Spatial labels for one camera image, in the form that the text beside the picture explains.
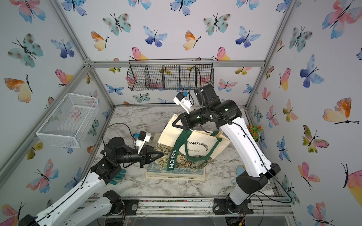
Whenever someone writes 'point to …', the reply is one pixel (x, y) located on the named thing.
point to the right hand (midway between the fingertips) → (176, 121)
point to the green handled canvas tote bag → (185, 149)
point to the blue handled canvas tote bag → (187, 174)
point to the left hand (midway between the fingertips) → (163, 155)
